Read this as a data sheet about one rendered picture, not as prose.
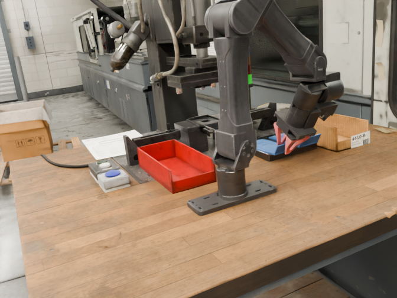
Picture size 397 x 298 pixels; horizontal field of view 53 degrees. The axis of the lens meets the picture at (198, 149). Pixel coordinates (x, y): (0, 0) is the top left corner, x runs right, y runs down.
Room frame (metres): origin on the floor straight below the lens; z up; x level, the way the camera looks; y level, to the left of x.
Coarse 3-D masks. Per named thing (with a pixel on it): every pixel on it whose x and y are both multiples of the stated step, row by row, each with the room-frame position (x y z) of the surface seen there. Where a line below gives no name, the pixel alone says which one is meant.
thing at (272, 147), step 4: (256, 140) 1.18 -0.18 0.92; (260, 140) 1.17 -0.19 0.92; (264, 140) 1.17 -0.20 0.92; (268, 144) 1.12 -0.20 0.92; (272, 144) 1.12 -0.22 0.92; (276, 144) 1.11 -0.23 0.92; (284, 144) 1.03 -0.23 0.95; (292, 144) 1.05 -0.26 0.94; (260, 148) 1.09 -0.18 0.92; (264, 148) 1.09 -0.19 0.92; (268, 148) 1.08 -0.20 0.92; (272, 148) 1.08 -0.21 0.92; (276, 148) 1.02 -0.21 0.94; (280, 148) 1.03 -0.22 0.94; (284, 148) 1.04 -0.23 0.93; (272, 152) 1.05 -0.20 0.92; (276, 152) 1.03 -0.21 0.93; (280, 152) 1.04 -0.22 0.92; (284, 152) 1.05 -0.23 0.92
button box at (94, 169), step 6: (42, 156) 1.33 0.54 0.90; (54, 162) 1.22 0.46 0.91; (96, 162) 1.10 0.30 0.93; (108, 162) 1.08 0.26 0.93; (114, 162) 1.09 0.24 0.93; (90, 168) 1.07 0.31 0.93; (96, 168) 1.05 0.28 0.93; (102, 168) 1.04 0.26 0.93; (108, 168) 1.04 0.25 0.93; (114, 168) 1.04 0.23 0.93; (120, 168) 1.04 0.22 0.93; (96, 174) 1.01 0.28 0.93; (96, 180) 1.02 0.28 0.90
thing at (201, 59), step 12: (204, 48) 1.24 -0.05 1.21; (168, 60) 1.40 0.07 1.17; (180, 60) 1.31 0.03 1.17; (192, 60) 1.23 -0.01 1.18; (204, 60) 1.19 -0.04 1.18; (216, 60) 1.21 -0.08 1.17; (180, 72) 1.28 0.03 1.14; (192, 72) 1.22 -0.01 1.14; (204, 72) 1.21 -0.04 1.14; (216, 72) 1.22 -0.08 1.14; (168, 84) 1.25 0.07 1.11; (180, 84) 1.17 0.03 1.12; (192, 84) 1.18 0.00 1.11; (204, 84) 1.20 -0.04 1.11
